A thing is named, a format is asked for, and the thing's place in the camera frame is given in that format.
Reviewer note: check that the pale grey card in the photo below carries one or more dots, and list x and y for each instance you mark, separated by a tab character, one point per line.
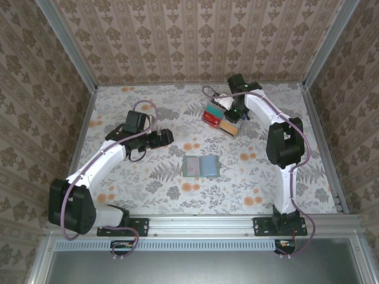
223	102

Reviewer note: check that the green folding card holder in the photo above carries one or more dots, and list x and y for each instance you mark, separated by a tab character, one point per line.
184	173

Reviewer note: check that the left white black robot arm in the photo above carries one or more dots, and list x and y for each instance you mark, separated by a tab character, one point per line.
100	161

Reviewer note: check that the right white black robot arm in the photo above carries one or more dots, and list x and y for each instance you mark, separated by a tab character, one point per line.
260	109

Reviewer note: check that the blue card stack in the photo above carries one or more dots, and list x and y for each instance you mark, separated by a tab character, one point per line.
244	115

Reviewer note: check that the orange card stack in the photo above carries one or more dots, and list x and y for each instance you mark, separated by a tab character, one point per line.
228	129

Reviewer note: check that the teal card stack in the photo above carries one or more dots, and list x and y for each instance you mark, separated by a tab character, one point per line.
216	112

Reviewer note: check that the red card stack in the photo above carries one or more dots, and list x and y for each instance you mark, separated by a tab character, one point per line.
210	119

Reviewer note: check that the pale pink patterned card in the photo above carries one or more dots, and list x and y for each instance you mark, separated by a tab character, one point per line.
193	166

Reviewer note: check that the light blue card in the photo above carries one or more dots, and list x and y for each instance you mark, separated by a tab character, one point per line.
209	166

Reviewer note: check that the clear plastic compartment tray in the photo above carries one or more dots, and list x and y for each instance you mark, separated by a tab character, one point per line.
213	126

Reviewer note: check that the floral patterned table cover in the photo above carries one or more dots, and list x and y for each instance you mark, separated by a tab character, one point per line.
133	192

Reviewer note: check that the small black connector box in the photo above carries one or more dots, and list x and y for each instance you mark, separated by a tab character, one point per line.
285	247
121	245

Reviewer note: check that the grey metal panel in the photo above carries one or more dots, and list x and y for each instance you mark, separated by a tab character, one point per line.
192	269

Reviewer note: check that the aluminium table side rail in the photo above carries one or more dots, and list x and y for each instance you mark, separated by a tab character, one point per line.
84	124
316	118

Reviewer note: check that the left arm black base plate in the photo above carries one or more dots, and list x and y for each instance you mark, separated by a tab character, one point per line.
142	226

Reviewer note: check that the aluminium mounting rail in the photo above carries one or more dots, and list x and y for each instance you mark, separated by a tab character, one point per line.
201	225

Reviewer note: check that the aluminium frame post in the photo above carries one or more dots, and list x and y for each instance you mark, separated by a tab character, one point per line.
327	44
69	44

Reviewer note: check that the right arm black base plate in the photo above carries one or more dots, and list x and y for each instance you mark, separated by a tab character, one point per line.
260	226

